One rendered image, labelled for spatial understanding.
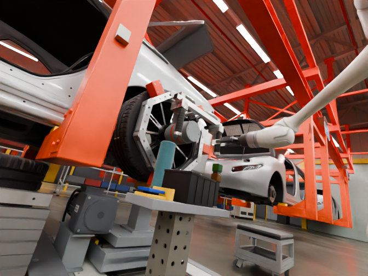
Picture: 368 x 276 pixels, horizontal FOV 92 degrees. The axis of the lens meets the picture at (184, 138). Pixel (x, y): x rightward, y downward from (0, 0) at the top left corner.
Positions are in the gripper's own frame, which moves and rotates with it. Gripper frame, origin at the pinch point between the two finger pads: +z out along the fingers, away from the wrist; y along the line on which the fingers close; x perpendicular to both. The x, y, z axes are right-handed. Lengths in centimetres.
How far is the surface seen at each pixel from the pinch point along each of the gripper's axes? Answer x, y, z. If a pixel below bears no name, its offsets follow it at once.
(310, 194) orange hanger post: 14, 343, 19
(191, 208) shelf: -39, -37, -19
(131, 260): -70, -28, 23
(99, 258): -70, -43, 27
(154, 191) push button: -36, -51, -14
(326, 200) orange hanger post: 24, 536, 22
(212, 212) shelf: -39, -24, -19
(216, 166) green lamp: -18.7, -14.7, -11.2
